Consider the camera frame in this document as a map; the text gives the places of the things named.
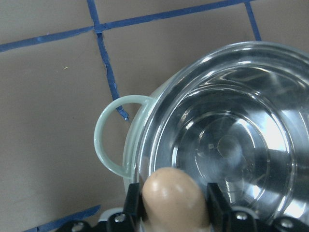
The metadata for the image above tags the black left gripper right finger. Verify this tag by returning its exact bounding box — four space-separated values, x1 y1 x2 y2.
207 183 257 232

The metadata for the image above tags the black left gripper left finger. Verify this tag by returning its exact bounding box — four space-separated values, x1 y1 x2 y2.
107 183 144 232

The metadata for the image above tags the brown egg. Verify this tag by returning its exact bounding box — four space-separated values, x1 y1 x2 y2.
142 167 210 232

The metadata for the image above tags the pale green cooking pot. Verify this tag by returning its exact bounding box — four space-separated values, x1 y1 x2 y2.
94 42 309 224

